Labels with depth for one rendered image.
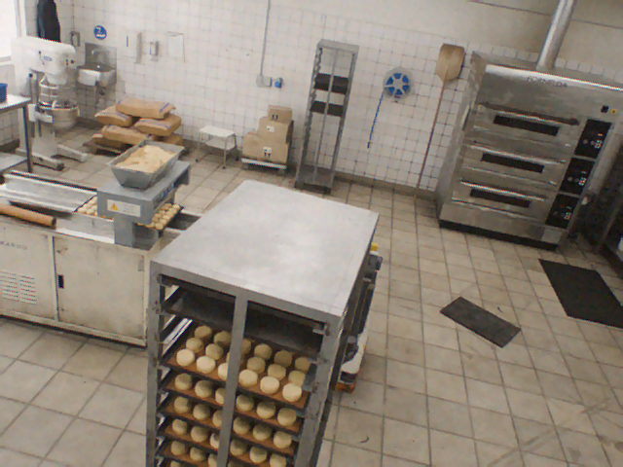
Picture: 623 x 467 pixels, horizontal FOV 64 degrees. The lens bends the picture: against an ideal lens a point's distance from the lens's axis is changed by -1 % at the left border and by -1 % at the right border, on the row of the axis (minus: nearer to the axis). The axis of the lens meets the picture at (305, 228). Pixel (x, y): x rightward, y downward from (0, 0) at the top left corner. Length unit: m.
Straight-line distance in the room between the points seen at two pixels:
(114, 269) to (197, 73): 4.45
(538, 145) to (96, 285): 4.76
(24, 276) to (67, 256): 0.39
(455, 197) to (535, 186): 0.91
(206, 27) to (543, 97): 4.25
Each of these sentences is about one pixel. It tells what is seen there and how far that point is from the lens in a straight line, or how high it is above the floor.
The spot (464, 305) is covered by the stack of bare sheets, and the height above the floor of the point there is 0.02.
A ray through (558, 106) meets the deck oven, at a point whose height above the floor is 1.69.
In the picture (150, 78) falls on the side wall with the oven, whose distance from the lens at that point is 7.71.
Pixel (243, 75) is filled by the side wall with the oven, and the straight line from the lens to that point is 7.21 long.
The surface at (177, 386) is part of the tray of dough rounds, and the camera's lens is 1.53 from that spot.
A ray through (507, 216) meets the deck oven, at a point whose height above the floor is 0.34.
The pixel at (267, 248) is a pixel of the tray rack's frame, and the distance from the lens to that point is 1.37.
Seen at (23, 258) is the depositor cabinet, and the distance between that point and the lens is 3.75.
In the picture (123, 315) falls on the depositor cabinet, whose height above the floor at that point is 0.30.
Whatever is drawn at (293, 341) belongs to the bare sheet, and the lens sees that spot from 1.30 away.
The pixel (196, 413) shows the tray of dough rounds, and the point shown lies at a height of 1.33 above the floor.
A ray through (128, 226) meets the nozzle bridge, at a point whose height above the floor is 0.98.
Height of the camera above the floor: 2.49
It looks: 26 degrees down
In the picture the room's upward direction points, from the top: 10 degrees clockwise
